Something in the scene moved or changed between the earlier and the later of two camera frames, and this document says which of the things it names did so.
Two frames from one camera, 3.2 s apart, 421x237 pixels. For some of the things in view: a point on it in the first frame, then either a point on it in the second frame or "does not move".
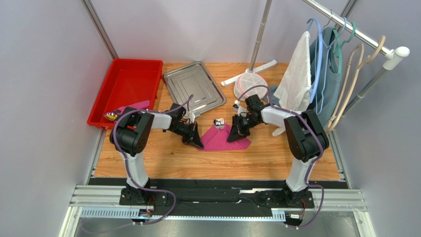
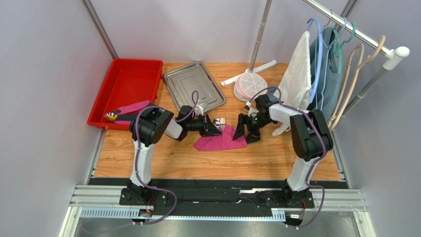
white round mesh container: (246, 80) does not move
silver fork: (222, 126) does not move
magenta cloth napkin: (214, 139) does not move
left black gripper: (195, 139) → (208, 129)
